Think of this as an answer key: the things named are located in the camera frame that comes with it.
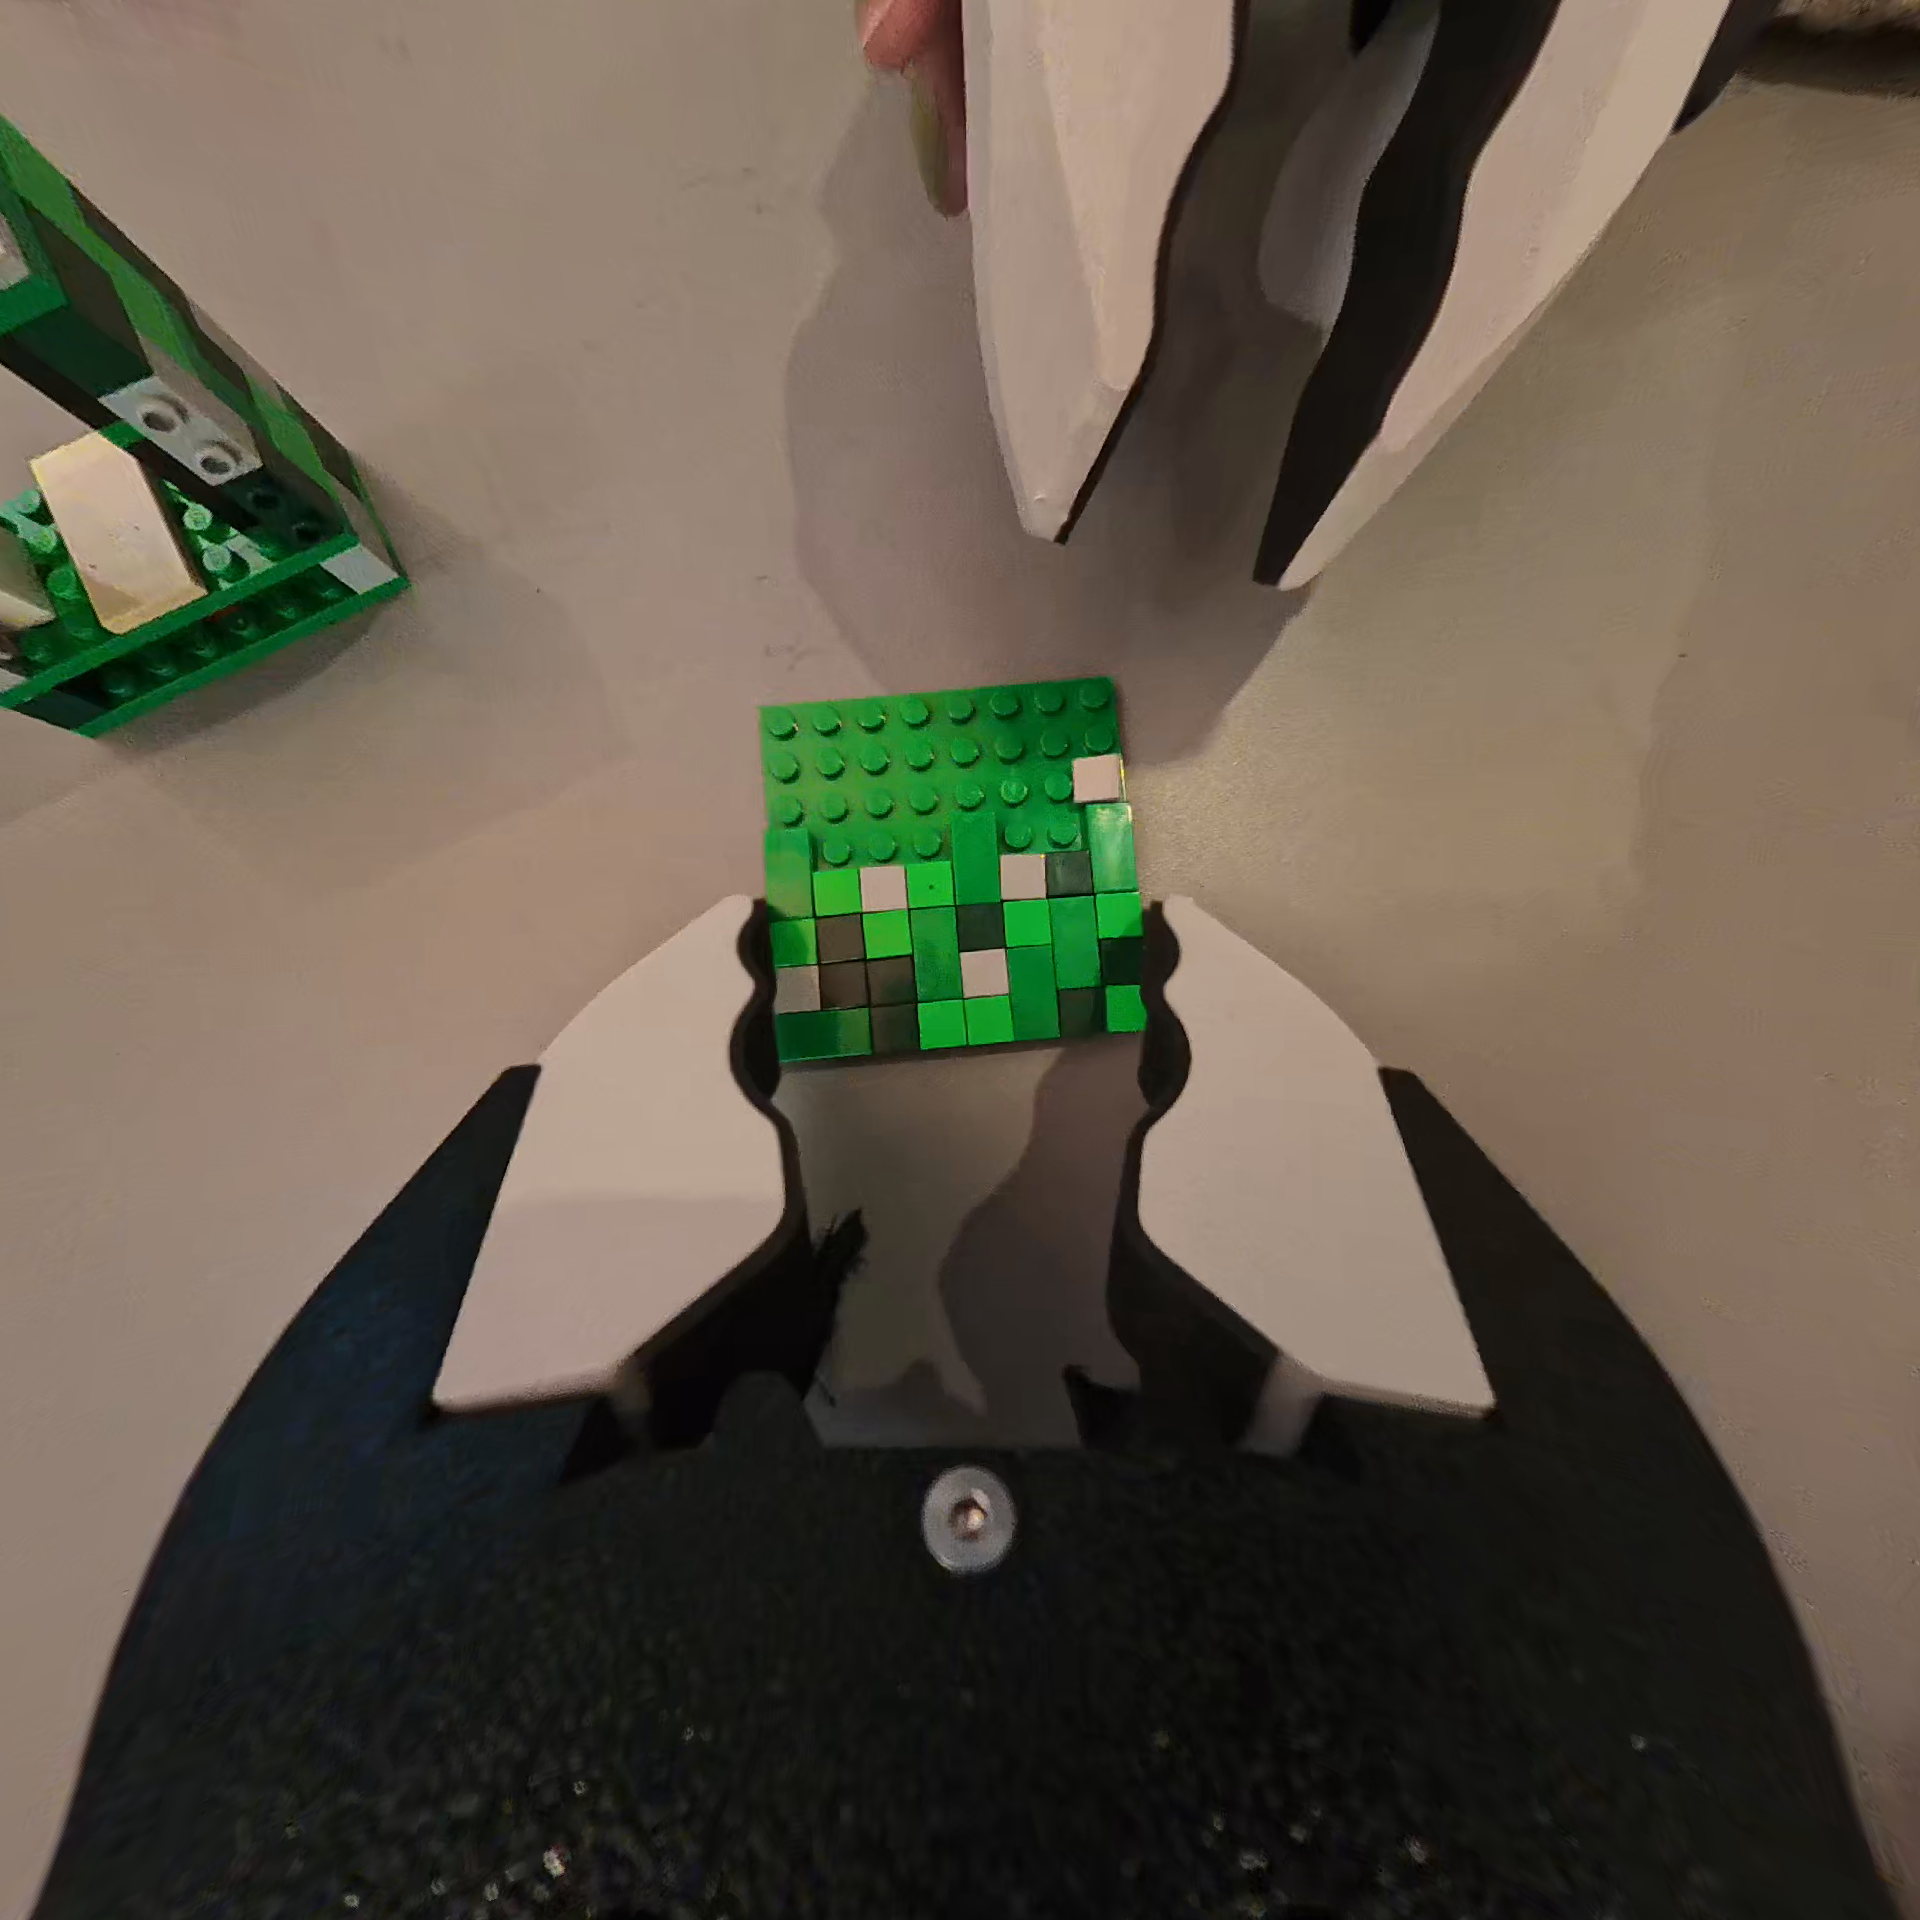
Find person's right hand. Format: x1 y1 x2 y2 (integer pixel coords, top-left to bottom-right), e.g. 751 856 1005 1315
860 0 970 216

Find green lego frame structure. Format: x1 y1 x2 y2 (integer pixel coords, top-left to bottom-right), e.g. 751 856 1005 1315
0 111 410 741

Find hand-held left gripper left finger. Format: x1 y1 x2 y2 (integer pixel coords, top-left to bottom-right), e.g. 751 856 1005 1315
431 892 821 1413

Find green lego plate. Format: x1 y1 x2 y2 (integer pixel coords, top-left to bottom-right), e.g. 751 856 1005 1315
757 678 1152 1070

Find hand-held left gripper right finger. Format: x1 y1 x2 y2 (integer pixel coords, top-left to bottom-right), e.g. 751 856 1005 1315
1113 892 1499 1461

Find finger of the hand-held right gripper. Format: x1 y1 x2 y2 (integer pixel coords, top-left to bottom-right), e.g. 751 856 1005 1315
1251 0 1742 588
958 0 1251 544

